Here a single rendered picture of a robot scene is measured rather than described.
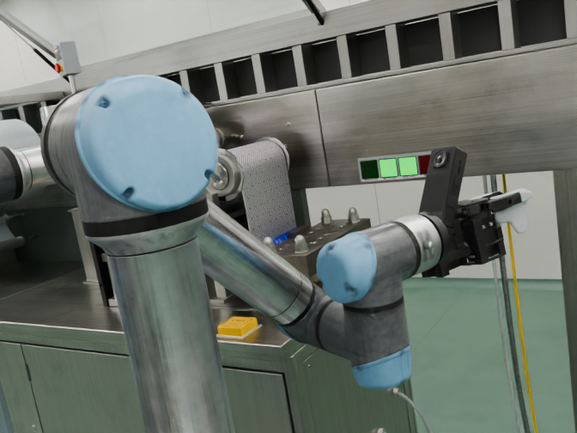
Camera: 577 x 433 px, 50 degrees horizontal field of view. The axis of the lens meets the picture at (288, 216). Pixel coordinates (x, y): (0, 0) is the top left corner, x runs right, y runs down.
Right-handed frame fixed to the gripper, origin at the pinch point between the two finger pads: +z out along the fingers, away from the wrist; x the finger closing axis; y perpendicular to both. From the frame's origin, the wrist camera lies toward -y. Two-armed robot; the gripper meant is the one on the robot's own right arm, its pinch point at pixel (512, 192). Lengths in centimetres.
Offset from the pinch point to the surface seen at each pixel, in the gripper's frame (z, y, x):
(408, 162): 50, -5, -69
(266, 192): 18, -7, -94
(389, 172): 48, -4, -75
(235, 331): -13, 22, -72
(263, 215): 14, -1, -94
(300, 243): 12, 8, -76
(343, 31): 45, -46, -77
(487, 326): 192, 100, -178
